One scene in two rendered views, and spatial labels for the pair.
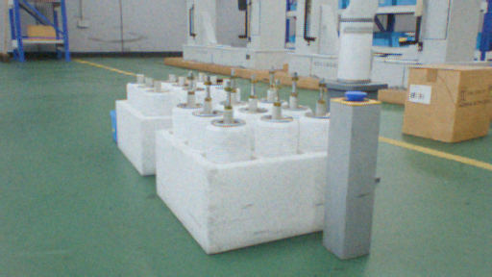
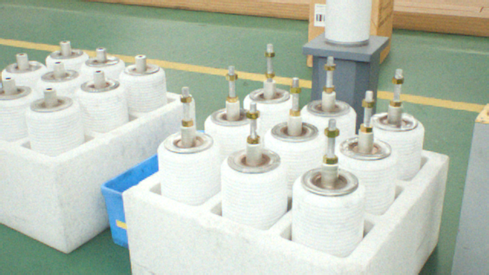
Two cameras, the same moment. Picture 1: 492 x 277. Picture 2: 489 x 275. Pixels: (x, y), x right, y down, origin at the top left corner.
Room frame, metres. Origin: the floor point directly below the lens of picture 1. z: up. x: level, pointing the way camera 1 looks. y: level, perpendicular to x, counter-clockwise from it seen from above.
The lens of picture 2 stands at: (0.41, 0.46, 0.62)
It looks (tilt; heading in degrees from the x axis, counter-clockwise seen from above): 24 degrees down; 331
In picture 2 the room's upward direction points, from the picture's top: 1 degrees counter-clockwise
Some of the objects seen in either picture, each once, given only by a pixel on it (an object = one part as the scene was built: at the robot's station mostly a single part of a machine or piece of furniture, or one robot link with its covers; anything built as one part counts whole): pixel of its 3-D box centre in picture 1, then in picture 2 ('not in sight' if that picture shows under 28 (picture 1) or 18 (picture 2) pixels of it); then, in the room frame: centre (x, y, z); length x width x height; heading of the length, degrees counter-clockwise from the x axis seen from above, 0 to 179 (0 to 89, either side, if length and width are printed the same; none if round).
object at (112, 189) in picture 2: not in sight; (176, 188); (1.35, 0.10, 0.06); 0.30 x 0.11 x 0.12; 117
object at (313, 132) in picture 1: (318, 153); (389, 172); (1.04, -0.17, 0.16); 0.10 x 0.10 x 0.18
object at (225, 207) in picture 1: (252, 173); (293, 220); (1.10, -0.01, 0.09); 0.39 x 0.39 x 0.18; 27
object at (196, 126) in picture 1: (208, 151); (254, 215); (1.04, 0.10, 0.16); 0.10 x 0.10 x 0.18
